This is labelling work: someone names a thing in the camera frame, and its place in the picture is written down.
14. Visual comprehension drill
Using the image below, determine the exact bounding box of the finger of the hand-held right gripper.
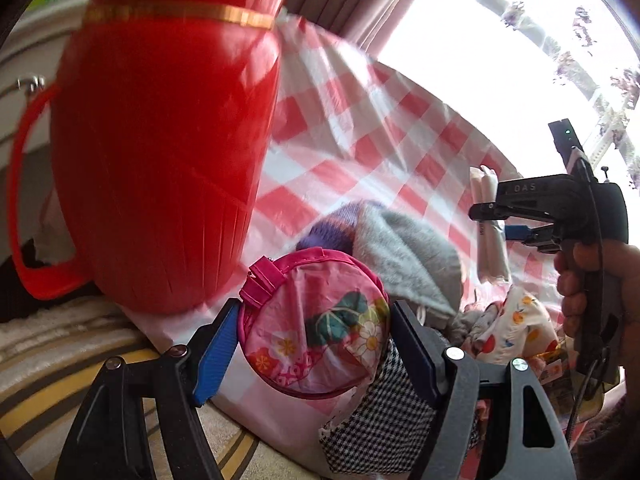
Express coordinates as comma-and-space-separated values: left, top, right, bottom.
469, 174, 576, 222
504, 224, 565, 255

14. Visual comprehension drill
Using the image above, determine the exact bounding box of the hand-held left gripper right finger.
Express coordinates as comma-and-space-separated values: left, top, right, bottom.
390, 300, 576, 480

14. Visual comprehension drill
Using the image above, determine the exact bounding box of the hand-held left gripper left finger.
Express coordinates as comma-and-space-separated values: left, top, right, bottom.
54, 297, 242, 480

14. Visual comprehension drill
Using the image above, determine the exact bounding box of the black white houndstooth cloth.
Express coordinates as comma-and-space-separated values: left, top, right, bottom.
319, 337, 482, 480

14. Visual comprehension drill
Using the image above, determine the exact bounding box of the pink floral pouch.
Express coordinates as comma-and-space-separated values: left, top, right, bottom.
237, 249, 392, 401

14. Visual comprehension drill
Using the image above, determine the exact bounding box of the person's right hand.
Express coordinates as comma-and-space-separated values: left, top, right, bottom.
555, 241, 640, 376

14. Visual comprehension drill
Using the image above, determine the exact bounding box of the white folded cloth roll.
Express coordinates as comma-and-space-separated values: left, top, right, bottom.
468, 165, 513, 285

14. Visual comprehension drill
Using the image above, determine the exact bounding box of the white fruit print cloth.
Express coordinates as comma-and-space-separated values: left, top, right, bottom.
472, 284, 562, 373

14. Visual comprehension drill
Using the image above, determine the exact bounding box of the yellow printed packet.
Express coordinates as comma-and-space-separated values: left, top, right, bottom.
530, 342, 608, 418

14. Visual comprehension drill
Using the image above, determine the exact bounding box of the purple knit cloth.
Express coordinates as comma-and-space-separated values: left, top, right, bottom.
295, 200, 387, 255

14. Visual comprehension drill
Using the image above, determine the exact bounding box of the striped sofa cushion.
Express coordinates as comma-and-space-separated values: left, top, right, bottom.
0, 300, 263, 480

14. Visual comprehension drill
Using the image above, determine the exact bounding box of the white lace curtain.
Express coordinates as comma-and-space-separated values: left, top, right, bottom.
430, 0, 640, 191

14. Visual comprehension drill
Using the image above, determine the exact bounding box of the red white checkered tablecloth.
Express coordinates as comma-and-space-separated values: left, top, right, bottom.
125, 12, 640, 480

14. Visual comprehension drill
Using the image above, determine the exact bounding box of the red thermos jug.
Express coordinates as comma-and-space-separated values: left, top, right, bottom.
7, 0, 303, 317

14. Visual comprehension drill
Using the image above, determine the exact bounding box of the mauve curtain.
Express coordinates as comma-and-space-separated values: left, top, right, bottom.
280, 0, 443, 58

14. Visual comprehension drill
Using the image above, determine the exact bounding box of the white cabinet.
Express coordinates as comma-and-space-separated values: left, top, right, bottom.
0, 0, 93, 176

